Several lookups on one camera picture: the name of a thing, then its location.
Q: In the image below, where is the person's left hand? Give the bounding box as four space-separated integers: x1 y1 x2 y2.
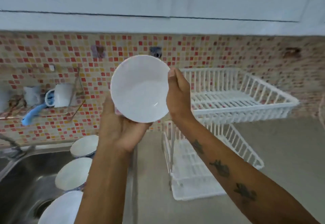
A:
99 95 154 153

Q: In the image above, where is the person's right hand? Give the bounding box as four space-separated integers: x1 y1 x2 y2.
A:
166 67 196 123

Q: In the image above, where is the white bowl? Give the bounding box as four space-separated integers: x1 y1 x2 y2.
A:
55 157 93 192
110 55 171 123
38 191 84 224
70 135 99 159

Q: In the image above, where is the person's right forearm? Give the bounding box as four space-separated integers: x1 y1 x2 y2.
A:
171 116 321 224

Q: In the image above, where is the person's left forearm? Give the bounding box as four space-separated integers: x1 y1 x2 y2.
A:
74 137 135 224

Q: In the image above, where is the white two-tier dish rack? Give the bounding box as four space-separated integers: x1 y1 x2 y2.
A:
162 67 300 201

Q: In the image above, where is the blue toothbrush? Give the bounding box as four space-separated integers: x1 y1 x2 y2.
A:
21 91 55 126

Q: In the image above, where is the metal faucet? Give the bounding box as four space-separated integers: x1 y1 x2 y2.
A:
0 133 36 159

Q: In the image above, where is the stainless steel sink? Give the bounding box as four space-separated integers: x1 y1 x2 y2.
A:
0 142 135 224

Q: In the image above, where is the wire wall rack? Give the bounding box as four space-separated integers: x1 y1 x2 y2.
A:
0 67 86 123

